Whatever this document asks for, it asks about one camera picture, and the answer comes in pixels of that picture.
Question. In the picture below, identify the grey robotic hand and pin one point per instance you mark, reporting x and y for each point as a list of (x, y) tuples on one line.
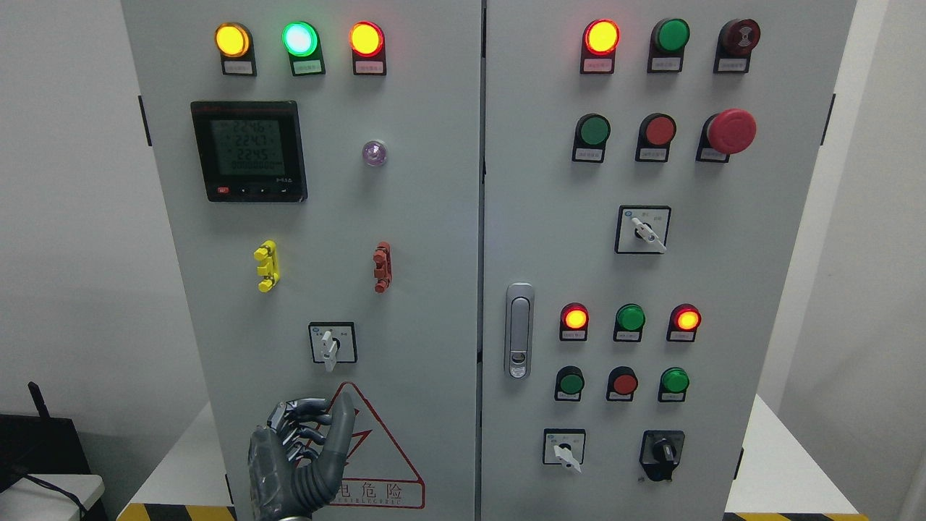
[(297, 459)]

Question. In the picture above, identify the white rotary switch door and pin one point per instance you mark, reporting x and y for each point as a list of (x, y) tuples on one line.
[(333, 343)]

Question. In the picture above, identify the green lit indicator light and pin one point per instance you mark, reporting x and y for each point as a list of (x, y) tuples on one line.
[(302, 43)]

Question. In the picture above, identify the red electric hazard sticker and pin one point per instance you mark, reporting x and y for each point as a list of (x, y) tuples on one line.
[(377, 471)]

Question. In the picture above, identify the yellow terminal connector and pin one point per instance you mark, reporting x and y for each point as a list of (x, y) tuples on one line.
[(268, 267)]

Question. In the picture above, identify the red terminal connector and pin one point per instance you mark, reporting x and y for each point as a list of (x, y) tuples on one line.
[(382, 267)]

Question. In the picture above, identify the black device with antenna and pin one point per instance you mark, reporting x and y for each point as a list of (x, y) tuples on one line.
[(39, 444)]

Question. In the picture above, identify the white box lower left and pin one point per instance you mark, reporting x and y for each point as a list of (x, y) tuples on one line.
[(28, 501)]

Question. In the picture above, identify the green push button lower left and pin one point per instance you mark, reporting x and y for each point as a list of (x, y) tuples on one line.
[(569, 384)]

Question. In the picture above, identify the green push button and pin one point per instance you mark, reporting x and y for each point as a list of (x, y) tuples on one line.
[(569, 384), (673, 385), (590, 136)]

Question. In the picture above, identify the red lit indicator lower left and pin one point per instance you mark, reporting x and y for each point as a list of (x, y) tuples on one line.
[(574, 320)]

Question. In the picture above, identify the black digital power meter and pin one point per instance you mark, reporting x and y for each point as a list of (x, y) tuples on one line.
[(250, 150)]

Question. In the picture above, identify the small purple indicator lamp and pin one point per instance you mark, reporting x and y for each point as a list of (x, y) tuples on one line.
[(374, 153)]

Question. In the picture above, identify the red push button lower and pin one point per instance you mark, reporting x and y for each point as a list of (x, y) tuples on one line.
[(622, 384)]

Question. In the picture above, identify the red push button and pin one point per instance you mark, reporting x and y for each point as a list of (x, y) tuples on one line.
[(622, 384), (656, 132)]

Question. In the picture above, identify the grey electrical cabinet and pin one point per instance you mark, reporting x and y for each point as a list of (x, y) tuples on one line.
[(478, 110)]

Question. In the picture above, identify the green indicator lower middle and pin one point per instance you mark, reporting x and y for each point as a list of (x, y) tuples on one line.
[(630, 320)]

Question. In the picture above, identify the green push button lower right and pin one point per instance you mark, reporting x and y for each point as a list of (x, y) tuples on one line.
[(673, 385)]

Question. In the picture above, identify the red lit indicator lower right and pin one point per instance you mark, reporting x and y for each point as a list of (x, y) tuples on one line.
[(683, 323)]

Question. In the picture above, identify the yellow indicator light top left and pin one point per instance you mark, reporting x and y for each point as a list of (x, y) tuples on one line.
[(234, 44)]

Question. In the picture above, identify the red lit indicator light left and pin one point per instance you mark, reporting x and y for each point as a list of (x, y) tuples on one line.
[(367, 43)]

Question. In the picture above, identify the green push button upper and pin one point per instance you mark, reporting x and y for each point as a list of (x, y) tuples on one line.
[(590, 136)]

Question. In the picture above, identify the red push button upper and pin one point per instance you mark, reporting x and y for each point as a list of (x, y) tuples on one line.
[(656, 132)]

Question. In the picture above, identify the red lit indicator right door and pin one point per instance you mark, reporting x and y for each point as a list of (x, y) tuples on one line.
[(599, 42)]

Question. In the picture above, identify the red emergency stop button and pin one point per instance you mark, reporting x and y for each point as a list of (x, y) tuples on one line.
[(726, 133)]

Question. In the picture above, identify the green indicator top right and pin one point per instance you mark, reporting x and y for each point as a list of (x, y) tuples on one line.
[(667, 44)]

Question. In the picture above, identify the dark red buzzer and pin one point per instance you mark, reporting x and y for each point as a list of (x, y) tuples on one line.
[(736, 41)]

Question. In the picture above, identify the white rotary switch lower right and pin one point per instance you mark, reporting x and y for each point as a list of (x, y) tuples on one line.
[(564, 447)]

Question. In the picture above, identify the white rotary switch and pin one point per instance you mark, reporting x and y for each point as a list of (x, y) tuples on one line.
[(564, 447), (642, 230)]

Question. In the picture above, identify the silver door latch handle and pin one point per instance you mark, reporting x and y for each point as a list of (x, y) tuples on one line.
[(518, 325)]

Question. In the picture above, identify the black rotary switch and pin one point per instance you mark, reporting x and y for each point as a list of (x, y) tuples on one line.
[(660, 453)]

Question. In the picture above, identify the white rotary switch upper right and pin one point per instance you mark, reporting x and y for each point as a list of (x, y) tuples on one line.
[(642, 230)]

